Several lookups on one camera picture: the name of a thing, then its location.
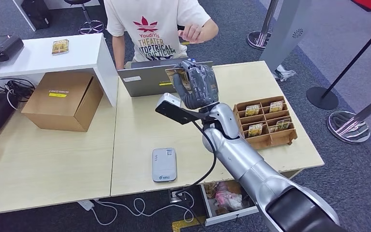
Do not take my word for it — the person's left hand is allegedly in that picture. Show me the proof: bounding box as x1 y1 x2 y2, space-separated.
177 23 205 44

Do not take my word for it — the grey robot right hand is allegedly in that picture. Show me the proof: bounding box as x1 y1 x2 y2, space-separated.
172 60 220 110

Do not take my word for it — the tan ID card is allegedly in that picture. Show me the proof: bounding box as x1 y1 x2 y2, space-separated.
164 67 191 91

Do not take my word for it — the grey card reader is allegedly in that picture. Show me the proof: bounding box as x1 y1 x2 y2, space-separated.
152 147 177 183

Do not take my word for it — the wooden card organizer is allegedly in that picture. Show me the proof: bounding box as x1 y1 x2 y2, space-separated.
232 95 298 150

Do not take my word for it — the person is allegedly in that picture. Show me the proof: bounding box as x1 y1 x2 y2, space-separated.
103 0 220 71

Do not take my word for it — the yellow card pack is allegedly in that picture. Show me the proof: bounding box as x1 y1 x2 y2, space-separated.
51 39 70 56

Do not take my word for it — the grey laptop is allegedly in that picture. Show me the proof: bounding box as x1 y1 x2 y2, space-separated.
117 58 214 98

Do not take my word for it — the crumpled clear plastic bag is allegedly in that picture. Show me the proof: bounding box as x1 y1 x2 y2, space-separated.
272 65 297 82

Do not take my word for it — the grey kiosk pillar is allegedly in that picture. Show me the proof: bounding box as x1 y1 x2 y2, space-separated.
259 0 311 73

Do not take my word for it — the black chrome stool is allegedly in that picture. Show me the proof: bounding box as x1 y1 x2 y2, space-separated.
64 0 105 35

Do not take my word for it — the metal floor socket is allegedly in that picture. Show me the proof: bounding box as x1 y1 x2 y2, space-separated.
169 188 187 203

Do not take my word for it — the pink plastic bag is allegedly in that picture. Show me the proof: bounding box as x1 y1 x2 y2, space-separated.
214 184 244 212

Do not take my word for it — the white open drawer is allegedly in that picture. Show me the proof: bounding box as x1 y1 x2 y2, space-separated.
200 180 260 227

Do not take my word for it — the white desk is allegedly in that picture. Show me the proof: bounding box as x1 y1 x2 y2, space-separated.
13 0 101 32

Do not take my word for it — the brown cardboard box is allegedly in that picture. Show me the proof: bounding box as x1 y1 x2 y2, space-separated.
21 72 104 132

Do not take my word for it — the white desk shelf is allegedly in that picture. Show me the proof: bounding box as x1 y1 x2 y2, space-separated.
0 33 119 107

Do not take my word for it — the black computer tower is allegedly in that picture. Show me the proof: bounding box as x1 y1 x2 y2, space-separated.
21 0 52 31

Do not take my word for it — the white power adapter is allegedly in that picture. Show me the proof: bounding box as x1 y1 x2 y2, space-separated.
77 200 95 211

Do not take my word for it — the black controller device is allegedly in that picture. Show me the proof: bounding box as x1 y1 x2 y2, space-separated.
0 34 25 66

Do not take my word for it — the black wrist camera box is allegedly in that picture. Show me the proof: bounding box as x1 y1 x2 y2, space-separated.
155 93 210 126

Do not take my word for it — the chrome stanchion post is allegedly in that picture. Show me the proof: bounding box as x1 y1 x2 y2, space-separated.
247 0 281 50
327 89 371 144

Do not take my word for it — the black camera cable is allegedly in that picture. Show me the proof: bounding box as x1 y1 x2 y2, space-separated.
174 120 218 232

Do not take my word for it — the black stanchion post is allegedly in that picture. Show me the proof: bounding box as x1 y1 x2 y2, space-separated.
306 17 371 111

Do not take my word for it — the white power cable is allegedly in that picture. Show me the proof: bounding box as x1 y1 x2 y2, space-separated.
91 191 195 226

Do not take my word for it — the black cable bundle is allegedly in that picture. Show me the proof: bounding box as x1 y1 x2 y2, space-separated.
0 77 36 110

